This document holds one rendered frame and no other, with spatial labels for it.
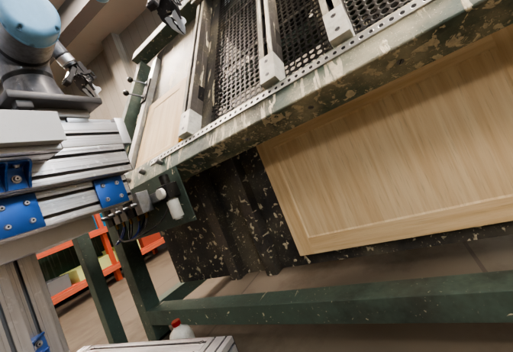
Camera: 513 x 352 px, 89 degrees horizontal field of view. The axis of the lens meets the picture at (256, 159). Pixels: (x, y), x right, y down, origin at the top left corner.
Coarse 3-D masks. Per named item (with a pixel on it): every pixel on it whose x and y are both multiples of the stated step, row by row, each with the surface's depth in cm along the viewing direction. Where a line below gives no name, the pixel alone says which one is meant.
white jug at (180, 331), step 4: (176, 320) 111; (172, 324) 109; (176, 324) 109; (180, 324) 111; (176, 328) 109; (180, 328) 109; (184, 328) 109; (188, 328) 110; (172, 332) 109; (176, 332) 108; (180, 332) 108; (184, 332) 108; (188, 332) 109; (192, 332) 111; (172, 336) 108; (176, 336) 107; (180, 336) 107; (184, 336) 107; (188, 336) 108; (192, 336) 110
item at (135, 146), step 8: (152, 64) 186; (152, 72) 179; (152, 80) 175; (152, 88) 173; (152, 96) 170; (144, 104) 164; (144, 112) 161; (144, 120) 159; (136, 128) 157; (136, 136) 152; (136, 144) 148; (136, 152) 147; (136, 160) 145
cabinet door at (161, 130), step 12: (180, 84) 145; (168, 96) 149; (180, 96) 138; (156, 108) 154; (168, 108) 143; (180, 108) 133; (156, 120) 148; (168, 120) 138; (144, 132) 151; (156, 132) 141; (168, 132) 132; (144, 144) 144; (156, 144) 135; (168, 144) 127; (144, 156) 139
